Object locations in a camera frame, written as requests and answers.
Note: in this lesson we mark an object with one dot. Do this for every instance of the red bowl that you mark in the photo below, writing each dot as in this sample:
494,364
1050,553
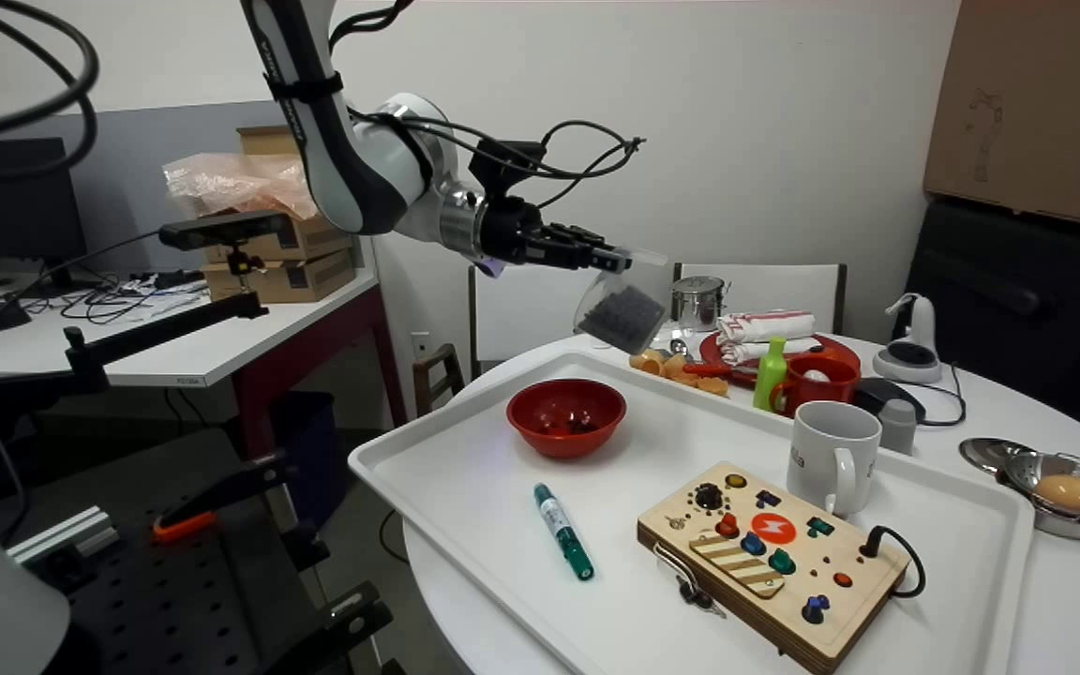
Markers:
569,418

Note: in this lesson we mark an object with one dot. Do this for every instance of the green plastic bottle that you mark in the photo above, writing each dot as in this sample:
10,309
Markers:
772,375

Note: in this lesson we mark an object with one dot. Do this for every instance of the orange toy fruit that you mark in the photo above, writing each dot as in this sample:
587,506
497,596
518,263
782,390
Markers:
685,374

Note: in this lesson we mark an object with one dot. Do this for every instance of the red plate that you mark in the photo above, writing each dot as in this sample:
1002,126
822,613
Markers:
744,374

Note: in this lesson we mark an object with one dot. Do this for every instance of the black cabinet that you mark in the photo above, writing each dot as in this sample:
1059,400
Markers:
1005,295

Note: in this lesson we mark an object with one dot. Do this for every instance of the steel pot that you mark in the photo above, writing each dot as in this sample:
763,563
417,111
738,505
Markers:
700,303

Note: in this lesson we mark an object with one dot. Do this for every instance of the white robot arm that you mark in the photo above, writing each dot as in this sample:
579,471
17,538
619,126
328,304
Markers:
395,171

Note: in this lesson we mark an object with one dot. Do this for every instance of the white ceramic mug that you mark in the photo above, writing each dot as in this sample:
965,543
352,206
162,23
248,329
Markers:
835,456

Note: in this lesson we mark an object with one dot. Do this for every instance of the black computer mouse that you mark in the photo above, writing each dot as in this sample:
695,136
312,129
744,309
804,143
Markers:
877,396

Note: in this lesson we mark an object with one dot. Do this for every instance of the grey salt shaker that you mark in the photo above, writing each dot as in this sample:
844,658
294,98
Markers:
897,426

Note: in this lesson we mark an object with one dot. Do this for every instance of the black camera on stand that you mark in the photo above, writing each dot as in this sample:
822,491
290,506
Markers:
222,229

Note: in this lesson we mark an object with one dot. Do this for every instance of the white side table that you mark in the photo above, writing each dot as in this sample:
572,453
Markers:
173,341

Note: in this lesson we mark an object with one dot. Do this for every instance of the white plastic tray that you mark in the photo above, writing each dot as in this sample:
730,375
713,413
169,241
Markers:
464,476

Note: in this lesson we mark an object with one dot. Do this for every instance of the steel strainer bowl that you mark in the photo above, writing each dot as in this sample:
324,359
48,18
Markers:
1047,481

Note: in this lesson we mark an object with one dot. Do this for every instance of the small cardboard box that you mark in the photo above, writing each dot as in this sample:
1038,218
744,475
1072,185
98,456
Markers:
298,263

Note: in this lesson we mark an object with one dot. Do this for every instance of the wooden switch board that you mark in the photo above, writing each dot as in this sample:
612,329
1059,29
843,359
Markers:
802,574

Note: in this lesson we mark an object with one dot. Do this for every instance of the white red cloth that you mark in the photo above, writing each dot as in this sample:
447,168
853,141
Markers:
748,336

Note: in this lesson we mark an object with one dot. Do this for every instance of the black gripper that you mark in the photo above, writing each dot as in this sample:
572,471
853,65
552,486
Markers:
515,229

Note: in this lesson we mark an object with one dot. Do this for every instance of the green marker pen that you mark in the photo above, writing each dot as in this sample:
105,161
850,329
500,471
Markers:
564,533

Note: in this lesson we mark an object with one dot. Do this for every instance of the large cardboard box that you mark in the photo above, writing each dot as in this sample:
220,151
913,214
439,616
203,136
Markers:
1005,121

